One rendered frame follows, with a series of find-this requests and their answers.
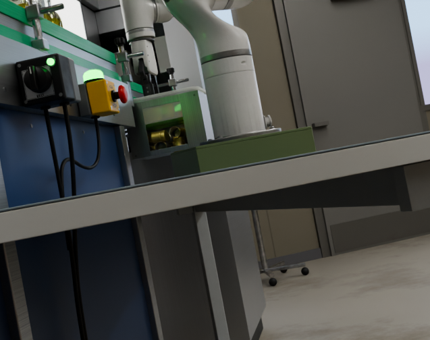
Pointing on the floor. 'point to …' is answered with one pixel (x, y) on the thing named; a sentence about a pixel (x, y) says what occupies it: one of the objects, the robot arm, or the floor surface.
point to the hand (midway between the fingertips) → (151, 92)
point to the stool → (266, 258)
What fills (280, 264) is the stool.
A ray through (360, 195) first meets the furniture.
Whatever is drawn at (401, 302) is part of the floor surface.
